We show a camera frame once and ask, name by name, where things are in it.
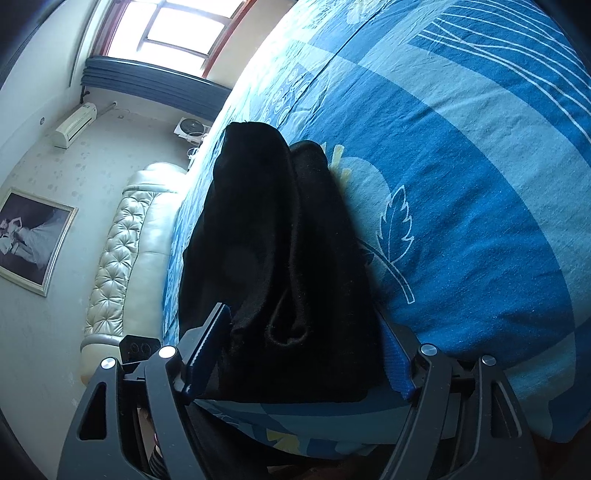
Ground black pants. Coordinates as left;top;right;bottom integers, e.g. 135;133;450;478
178;121;393;403

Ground white tufted leather headboard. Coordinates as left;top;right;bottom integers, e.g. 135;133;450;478
79;161;189;384

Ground framed wall picture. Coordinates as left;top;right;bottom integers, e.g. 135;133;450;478
0;187;78;297

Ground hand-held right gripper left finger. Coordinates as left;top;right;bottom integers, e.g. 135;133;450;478
58;302;234;480

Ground blue curtain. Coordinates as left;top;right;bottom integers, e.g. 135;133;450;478
81;55;232;123

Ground blue patterned bedsheet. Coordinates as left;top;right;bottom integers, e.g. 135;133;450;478
159;0;591;462

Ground white fan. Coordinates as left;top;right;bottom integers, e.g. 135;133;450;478
174;117;207;143

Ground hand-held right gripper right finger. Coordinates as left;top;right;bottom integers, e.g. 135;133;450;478
379;318;541;480

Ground window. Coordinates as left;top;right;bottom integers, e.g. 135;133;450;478
90;0;259;70

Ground white air conditioner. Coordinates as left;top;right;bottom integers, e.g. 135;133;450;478
52;102;98;149

